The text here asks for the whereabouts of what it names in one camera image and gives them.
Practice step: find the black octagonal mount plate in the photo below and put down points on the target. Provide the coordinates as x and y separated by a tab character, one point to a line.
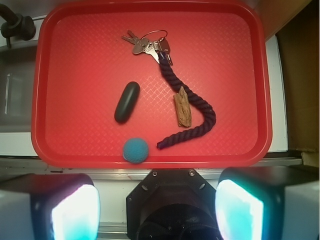
172	204

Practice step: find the red plastic tray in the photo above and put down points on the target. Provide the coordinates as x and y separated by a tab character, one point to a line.
83	65

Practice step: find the silver keys on ring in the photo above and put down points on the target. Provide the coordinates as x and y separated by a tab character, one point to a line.
152	48

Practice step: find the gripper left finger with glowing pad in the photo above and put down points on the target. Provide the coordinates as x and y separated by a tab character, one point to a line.
49	207

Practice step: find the dark green plastic pickle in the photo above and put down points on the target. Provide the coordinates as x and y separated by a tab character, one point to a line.
127	102

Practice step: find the blue felt ball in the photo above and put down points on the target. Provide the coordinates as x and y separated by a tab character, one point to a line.
135	150

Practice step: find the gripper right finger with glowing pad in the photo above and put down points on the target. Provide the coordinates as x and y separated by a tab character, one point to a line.
268	203

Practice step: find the small brown wood piece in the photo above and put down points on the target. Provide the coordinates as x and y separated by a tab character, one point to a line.
182	108

